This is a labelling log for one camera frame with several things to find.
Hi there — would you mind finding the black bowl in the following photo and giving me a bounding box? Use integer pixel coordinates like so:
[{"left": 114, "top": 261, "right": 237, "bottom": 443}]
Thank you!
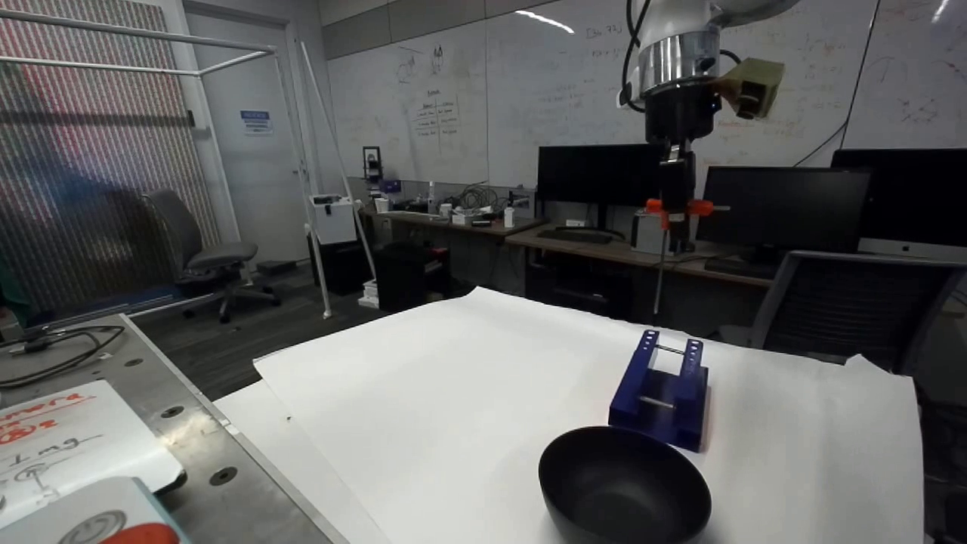
[{"left": 539, "top": 426, "right": 714, "bottom": 544}]

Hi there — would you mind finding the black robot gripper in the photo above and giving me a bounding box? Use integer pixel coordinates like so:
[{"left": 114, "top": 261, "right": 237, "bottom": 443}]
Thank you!
[{"left": 648, "top": 85, "right": 720, "bottom": 253}]

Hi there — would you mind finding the black floor cable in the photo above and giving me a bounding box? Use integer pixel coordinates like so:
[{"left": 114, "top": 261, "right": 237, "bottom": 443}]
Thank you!
[{"left": 0, "top": 322, "right": 131, "bottom": 394}]

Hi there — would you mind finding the grey office chair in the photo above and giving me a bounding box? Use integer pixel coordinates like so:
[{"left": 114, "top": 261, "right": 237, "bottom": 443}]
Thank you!
[{"left": 141, "top": 190, "right": 279, "bottom": 325}]

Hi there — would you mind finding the dark mesh chair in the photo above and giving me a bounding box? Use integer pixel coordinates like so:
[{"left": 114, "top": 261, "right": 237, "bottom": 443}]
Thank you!
[{"left": 748, "top": 250, "right": 964, "bottom": 374}]

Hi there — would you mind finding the white orange box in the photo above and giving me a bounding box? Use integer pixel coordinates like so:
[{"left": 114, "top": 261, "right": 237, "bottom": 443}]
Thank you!
[{"left": 0, "top": 479, "right": 193, "bottom": 544}]

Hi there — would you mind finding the beige wrist camera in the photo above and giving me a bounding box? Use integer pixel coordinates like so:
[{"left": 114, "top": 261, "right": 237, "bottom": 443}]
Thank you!
[{"left": 723, "top": 59, "right": 786, "bottom": 119}]

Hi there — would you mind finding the middle black monitor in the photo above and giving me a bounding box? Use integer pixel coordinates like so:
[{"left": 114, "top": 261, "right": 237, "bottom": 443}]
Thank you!
[{"left": 698, "top": 166, "right": 870, "bottom": 253}]

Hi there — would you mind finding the white handwritten paper note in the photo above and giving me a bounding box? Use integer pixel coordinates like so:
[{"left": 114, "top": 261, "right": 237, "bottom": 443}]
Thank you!
[{"left": 0, "top": 380, "right": 185, "bottom": 527}]

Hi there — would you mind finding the black monitor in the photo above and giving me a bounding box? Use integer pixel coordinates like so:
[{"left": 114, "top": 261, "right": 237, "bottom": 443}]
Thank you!
[
  {"left": 698, "top": 166, "right": 870, "bottom": 253},
  {"left": 831, "top": 147, "right": 967, "bottom": 258},
  {"left": 535, "top": 146, "right": 663, "bottom": 215}
]

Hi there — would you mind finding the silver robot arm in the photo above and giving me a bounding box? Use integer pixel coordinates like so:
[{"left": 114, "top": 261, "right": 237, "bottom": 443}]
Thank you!
[{"left": 618, "top": 0, "right": 799, "bottom": 253}]

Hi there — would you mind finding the blue plastic tool rack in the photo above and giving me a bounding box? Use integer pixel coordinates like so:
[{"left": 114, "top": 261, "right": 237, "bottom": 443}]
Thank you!
[{"left": 607, "top": 331, "right": 709, "bottom": 451}]

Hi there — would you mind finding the white box on desk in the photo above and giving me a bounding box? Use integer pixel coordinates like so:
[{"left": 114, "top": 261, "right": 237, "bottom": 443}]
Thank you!
[{"left": 636, "top": 209, "right": 677, "bottom": 253}]

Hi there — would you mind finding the wooden office desk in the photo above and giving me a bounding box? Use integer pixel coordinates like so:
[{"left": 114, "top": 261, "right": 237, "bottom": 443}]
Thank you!
[{"left": 373, "top": 211, "right": 772, "bottom": 325}]

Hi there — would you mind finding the left black monitor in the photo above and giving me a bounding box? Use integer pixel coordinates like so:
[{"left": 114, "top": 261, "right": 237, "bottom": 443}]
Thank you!
[{"left": 535, "top": 146, "right": 663, "bottom": 215}]

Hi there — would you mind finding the white cabinet unit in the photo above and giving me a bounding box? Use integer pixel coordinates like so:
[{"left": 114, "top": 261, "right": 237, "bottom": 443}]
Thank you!
[{"left": 310, "top": 194, "right": 358, "bottom": 245}]

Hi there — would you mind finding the right black monitor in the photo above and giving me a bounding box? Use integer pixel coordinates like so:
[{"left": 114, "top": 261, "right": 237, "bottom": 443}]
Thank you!
[{"left": 831, "top": 147, "right": 967, "bottom": 258}]

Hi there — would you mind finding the white paper sheet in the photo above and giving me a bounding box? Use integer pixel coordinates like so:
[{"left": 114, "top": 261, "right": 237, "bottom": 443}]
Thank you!
[{"left": 218, "top": 287, "right": 924, "bottom": 544}]

